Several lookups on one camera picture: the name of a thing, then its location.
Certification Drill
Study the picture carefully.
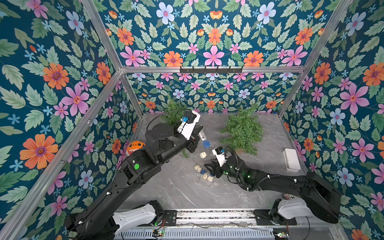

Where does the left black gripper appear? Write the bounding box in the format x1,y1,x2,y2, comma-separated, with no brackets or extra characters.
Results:
152,124,202,165

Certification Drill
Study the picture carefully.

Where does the green christmas tree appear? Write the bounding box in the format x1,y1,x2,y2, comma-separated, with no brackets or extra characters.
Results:
220,103,264,156
160,95,191,159

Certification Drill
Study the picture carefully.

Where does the rattan ball string light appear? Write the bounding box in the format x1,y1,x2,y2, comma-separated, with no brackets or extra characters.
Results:
192,141,215,187

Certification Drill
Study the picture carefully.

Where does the clear battery box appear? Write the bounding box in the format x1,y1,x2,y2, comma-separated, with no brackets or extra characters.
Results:
199,130,207,142

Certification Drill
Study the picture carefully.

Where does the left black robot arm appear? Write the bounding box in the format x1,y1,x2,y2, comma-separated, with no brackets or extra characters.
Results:
65,124,203,240

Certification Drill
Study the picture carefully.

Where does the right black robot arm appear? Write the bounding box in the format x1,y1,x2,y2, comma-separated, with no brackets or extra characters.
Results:
205,148,342,224

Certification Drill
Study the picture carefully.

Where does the orange shark plush toy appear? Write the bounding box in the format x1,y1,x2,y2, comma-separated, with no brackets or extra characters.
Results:
126,141,146,156

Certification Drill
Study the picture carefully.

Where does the white rectangular box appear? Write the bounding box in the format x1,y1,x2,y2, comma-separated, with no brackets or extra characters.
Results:
283,148,301,173

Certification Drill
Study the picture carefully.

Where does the newspaper print can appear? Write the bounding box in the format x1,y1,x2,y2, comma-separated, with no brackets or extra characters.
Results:
283,194,295,200

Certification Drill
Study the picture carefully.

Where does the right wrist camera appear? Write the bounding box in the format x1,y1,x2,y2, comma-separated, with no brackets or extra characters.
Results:
212,147,227,167

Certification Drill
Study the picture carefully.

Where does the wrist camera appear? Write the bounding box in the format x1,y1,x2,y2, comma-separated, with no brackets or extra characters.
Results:
177,110,201,141
212,147,227,167

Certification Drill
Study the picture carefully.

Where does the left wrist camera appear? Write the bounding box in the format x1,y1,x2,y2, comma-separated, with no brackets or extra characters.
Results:
177,110,201,141

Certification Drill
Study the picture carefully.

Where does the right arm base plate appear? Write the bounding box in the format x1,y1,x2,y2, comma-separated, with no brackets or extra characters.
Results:
253,209,297,226

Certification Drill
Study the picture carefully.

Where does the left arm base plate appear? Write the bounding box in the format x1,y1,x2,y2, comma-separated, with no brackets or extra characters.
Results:
160,210,178,227

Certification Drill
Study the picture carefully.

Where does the black hook rail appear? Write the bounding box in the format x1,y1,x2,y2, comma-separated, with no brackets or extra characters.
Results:
179,66,243,75

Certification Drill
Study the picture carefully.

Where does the white slotted cable duct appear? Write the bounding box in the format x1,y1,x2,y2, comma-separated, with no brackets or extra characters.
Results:
115,228,275,240

